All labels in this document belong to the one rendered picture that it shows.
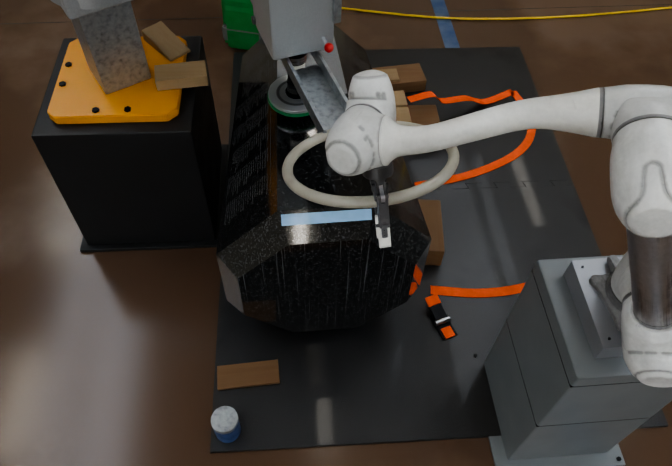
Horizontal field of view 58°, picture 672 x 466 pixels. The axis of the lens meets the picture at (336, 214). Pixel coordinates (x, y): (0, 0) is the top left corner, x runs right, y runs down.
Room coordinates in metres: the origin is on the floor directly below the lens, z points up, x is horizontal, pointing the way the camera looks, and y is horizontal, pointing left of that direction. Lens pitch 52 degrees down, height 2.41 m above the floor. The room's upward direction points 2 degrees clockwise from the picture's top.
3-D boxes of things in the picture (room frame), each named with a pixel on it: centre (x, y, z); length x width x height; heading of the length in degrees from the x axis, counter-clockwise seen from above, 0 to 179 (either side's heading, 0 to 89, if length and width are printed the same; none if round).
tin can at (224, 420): (0.76, 0.38, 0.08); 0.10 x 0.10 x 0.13
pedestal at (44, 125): (1.92, 0.89, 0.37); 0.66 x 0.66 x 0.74; 5
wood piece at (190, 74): (1.89, 0.64, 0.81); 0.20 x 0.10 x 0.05; 103
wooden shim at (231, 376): (0.99, 0.33, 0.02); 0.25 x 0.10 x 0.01; 99
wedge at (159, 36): (2.11, 0.74, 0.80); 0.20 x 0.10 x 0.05; 46
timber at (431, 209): (1.71, -0.44, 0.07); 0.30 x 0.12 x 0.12; 0
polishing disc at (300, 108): (1.76, 0.17, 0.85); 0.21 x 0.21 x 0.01
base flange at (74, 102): (1.92, 0.89, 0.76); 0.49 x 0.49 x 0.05; 5
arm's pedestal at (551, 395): (0.91, -0.87, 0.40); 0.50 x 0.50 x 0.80; 7
